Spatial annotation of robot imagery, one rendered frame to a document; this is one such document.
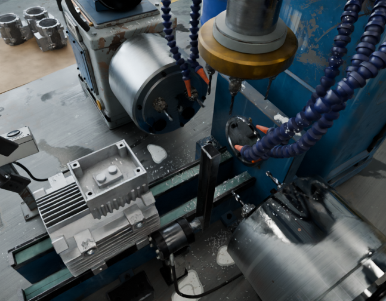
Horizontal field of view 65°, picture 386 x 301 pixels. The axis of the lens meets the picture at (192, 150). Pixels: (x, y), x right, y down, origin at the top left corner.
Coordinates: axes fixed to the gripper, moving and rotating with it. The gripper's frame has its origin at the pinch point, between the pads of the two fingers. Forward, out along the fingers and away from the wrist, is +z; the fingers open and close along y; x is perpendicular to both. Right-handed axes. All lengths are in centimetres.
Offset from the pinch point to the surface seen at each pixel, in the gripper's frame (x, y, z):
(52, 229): -3.3, 10.0, 7.9
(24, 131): -3.7, -21.0, 11.0
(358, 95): 57, 21, 27
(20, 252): -20.8, 0.5, 18.1
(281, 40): 49, 12, 9
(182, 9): 104, -256, 198
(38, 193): -3.7, 0.5, 8.2
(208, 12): 98, -160, 143
